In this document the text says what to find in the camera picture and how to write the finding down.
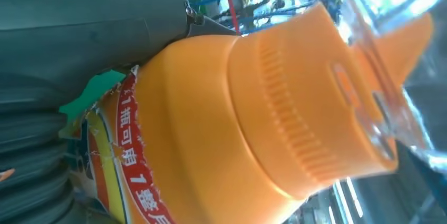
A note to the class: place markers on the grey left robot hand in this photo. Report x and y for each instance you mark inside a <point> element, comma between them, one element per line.
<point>87,23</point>

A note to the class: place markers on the green table board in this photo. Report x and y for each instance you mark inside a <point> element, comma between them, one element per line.
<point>94,93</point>

